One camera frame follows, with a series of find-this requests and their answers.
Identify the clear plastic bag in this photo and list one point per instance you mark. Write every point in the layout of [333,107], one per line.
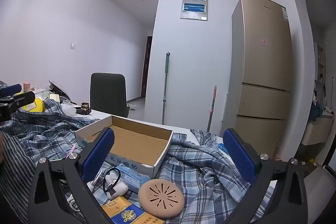
[68,108]

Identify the round beige powder puff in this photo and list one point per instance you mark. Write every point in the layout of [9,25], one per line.
[157,200]

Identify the grey electrical panel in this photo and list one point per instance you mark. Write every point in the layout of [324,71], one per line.
[194,5]

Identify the white wall shelf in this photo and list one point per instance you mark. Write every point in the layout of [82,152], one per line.
[319,61]

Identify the yellow and blue cigarette pack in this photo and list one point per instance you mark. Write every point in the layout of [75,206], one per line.
[123,212]

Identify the dark striped cloth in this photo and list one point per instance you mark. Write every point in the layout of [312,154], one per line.
[15,174]

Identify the pink fridge sticker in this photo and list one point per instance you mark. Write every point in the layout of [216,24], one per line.
[264,42]

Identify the pink hair clip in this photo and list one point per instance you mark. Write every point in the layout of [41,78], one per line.
[71,152]

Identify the blue hanging cloth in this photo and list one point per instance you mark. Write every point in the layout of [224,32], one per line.
[315,111]

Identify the cardboard box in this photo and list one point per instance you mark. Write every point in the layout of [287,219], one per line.
[141,140]

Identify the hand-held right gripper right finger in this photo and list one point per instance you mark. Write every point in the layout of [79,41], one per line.
[240,155]

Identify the gold refrigerator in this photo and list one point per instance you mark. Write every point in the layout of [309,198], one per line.
[262,69]

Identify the beige wall cabinet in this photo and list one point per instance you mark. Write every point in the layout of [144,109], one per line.
[315,132]

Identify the yellow packet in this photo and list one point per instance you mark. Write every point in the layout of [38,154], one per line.
[35,106]

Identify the small white box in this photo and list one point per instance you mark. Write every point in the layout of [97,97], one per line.
[54,97]

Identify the grey and black bag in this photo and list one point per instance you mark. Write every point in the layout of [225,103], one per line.
[59,91]

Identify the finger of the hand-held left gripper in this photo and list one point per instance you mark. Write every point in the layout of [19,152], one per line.
[11,89]
[19,101]

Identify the black office chair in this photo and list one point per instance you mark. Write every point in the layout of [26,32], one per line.
[107,92]

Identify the dark wooden door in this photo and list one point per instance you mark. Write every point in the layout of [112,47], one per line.
[146,69]

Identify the white fridge label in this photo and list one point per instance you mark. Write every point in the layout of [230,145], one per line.
[284,14]

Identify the small brown box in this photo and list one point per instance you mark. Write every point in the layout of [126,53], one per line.
[85,106]

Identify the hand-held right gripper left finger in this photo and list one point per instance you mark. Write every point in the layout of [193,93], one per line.
[98,155]

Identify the light blue tissue pack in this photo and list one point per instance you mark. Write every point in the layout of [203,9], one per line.
[131,176]

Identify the small light blue packet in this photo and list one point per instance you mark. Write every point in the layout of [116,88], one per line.
[222,146]

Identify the white paper roll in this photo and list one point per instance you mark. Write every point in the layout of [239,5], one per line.
[326,109]

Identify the pink cup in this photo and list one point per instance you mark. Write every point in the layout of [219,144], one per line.
[27,86]

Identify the blue plaid shirt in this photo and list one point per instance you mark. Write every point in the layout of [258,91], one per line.
[204,176]

